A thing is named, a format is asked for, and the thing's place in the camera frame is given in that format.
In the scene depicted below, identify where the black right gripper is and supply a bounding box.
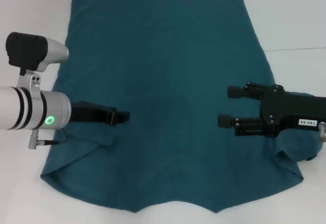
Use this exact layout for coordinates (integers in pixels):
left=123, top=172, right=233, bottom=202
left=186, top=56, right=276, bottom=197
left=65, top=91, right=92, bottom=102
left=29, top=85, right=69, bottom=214
left=218, top=81, right=326, bottom=138

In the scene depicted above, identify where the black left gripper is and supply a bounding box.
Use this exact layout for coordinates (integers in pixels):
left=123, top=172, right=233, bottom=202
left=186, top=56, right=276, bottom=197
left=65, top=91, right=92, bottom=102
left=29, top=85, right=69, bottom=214
left=70, top=101, right=131, bottom=126

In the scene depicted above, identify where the dark teal blue shirt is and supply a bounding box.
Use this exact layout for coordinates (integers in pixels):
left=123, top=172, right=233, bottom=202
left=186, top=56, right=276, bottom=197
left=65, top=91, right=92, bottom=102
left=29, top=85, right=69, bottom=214
left=40, top=0, right=325, bottom=207

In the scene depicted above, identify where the left gripper cable with connector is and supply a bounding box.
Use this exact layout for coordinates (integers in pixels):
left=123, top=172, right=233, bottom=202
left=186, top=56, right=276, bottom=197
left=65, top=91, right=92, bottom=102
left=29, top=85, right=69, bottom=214
left=27, top=128, right=68, bottom=149

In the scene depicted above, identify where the gripper cable with connector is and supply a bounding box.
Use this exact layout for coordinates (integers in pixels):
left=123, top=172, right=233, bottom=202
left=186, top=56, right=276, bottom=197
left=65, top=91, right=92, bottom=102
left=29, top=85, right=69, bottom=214
left=27, top=128, right=68, bottom=149
left=318, top=121, right=326, bottom=142

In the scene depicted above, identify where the right gripper cable with connector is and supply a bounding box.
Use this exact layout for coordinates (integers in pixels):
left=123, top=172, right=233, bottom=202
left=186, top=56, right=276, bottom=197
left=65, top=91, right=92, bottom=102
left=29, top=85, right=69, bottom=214
left=318, top=121, right=326, bottom=142

